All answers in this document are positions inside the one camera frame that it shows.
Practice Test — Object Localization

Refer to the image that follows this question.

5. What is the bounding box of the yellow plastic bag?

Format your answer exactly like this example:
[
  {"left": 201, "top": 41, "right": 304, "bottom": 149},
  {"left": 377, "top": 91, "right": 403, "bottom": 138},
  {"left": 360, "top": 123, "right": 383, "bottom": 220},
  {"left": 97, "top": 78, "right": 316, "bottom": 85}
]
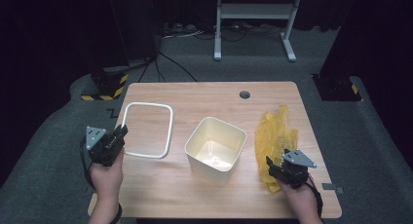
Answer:
[{"left": 253, "top": 104, "right": 300, "bottom": 194}]

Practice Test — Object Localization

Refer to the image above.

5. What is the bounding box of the person's left hand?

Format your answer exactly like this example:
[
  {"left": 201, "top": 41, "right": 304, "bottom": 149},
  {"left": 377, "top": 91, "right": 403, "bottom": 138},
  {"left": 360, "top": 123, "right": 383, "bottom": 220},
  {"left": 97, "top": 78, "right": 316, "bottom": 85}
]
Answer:
[{"left": 89, "top": 148, "right": 126, "bottom": 202}]

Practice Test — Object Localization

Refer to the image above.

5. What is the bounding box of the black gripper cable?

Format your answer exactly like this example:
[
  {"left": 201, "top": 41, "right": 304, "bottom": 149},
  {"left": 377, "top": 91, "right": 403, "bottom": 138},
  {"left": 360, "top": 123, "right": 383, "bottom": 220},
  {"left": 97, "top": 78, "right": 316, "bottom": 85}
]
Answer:
[
  {"left": 305, "top": 173, "right": 324, "bottom": 218},
  {"left": 79, "top": 138, "right": 97, "bottom": 190}
]

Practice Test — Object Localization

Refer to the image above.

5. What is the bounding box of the black cable bundle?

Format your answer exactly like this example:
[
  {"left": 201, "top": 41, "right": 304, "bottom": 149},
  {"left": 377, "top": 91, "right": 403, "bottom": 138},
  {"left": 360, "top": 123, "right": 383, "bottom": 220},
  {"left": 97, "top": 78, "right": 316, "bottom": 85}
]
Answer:
[{"left": 194, "top": 22, "right": 284, "bottom": 43}]

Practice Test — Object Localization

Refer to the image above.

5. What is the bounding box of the person's right hand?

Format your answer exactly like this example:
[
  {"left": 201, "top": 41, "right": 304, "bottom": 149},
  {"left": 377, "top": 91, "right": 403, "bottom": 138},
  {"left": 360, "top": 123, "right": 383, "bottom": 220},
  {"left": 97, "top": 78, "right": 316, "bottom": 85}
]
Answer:
[{"left": 277, "top": 180, "right": 320, "bottom": 218}]

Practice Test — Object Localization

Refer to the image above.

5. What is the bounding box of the white power strip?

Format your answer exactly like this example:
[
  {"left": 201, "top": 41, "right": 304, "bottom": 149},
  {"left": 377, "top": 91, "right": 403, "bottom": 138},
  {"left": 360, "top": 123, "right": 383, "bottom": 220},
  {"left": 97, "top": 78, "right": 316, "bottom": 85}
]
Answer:
[{"left": 161, "top": 22, "right": 207, "bottom": 41}]

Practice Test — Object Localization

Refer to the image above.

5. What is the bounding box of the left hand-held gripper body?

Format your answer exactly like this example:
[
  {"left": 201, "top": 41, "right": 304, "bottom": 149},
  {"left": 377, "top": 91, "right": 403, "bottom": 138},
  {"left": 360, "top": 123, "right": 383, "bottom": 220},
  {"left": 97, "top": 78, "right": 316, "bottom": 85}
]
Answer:
[{"left": 85, "top": 126, "right": 126, "bottom": 168}]

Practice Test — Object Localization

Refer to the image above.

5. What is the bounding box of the white bin rim ring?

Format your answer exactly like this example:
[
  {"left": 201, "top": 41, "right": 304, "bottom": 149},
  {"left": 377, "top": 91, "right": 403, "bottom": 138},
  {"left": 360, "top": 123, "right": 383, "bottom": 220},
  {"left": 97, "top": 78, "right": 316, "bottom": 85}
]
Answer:
[{"left": 121, "top": 101, "right": 174, "bottom": 160}]

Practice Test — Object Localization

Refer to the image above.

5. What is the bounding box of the black floor cable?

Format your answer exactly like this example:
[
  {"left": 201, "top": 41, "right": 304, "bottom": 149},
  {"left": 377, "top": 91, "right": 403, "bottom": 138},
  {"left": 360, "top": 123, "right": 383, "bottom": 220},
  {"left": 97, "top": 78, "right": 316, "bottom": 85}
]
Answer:
[
  {"left": 158, "top": 51, "right": 199, "bottom": 83},
  {"left": 137, "top": 56, "right": 158, "bottom": 84}
]

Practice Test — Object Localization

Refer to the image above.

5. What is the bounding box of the white metal stand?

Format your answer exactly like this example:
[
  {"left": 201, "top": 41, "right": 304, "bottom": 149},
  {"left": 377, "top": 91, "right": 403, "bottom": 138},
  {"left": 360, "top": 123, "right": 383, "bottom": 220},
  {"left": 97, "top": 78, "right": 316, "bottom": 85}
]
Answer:
[{"left": 212, "top": 0, "right": 305, "bottom": 62}]

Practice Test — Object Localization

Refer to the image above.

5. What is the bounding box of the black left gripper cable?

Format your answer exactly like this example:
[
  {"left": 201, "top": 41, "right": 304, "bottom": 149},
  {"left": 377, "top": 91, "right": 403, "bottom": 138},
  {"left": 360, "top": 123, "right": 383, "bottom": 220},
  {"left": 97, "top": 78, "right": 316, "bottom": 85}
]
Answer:
[{"left": 79, "top": 138, "right": 97, "bottom": 190}]

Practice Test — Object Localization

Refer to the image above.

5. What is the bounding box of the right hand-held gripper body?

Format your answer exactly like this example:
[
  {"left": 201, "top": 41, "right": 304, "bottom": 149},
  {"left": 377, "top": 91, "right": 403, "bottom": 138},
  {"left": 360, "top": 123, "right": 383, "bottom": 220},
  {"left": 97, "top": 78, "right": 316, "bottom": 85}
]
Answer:
[{"left": 272, "top": 148, "right": 318, "bottom": 190}]

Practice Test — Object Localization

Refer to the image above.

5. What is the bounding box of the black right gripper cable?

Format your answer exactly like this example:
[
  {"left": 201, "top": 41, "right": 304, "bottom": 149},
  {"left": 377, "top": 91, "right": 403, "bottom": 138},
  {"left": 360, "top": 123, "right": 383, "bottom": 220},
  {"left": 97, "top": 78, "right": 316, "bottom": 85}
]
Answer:
[{"left": 305, "top": 173, "right": 324, "bottom": 218}]

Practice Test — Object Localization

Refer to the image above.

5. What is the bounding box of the cream plastic bin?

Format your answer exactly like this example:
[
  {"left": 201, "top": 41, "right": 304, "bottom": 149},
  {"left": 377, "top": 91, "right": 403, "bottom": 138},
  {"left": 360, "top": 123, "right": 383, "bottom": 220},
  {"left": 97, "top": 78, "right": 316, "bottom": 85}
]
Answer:
[{"left": 184, "top": 116, "right": 247, "bottom": 186}]

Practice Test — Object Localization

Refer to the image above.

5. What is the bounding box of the black yellow striped stand base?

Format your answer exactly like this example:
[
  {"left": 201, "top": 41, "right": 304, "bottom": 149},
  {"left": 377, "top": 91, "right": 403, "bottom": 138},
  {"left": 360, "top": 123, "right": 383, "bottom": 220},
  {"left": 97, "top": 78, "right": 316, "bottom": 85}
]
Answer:
[
  {"left": 312, "top": 73, "right": 363, "bottom": 102},
  {"left": 80, "top": 66, "right": 130, "bottom": 101}
]

